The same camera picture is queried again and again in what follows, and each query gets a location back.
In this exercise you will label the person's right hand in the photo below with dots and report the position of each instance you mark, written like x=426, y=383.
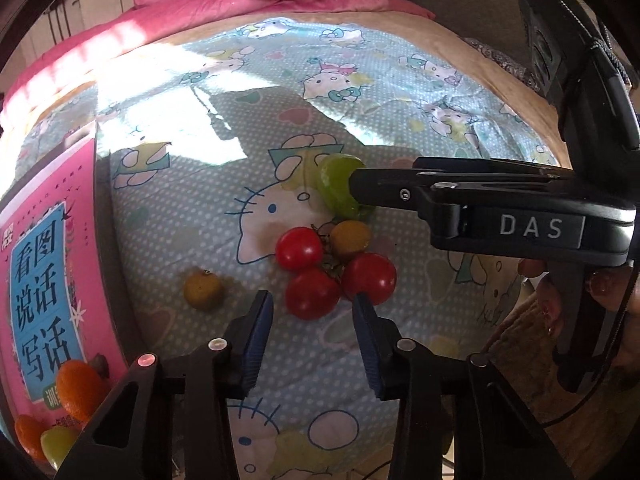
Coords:
x=612, y=287

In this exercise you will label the green round fruit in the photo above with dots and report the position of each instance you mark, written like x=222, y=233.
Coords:
x=335, y=185
x=57, y=442

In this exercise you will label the red cherry tomato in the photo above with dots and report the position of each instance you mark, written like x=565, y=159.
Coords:
x=299, y=248
x=312, y=292
x=369, y=277

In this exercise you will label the dark floral cloth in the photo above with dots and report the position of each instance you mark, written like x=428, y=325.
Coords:
x=500, y=62

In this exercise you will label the small orange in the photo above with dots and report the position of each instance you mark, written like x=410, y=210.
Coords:
x=30, y=437

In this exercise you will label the large orange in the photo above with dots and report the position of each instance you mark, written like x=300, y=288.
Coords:
x=80, y=390

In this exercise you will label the yellow cherry tomato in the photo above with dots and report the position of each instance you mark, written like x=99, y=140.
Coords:
x=202, y=289
x=350, y=238

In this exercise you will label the pink book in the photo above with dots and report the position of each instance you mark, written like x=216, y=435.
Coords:
x=45, y=285

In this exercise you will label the pink Chinese workbook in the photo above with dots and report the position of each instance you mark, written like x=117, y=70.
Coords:
x=107, y=220

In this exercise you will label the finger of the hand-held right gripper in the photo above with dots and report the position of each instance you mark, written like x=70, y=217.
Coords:
x=480, y=164
x=385, y=187

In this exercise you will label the cartoon cat printed bed sheet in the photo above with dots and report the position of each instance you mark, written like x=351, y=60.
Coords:
x=225, y=110

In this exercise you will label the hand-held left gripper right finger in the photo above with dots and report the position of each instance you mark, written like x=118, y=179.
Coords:
x=372, y=360

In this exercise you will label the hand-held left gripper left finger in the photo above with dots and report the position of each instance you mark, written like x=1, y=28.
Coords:
x=260, y=340

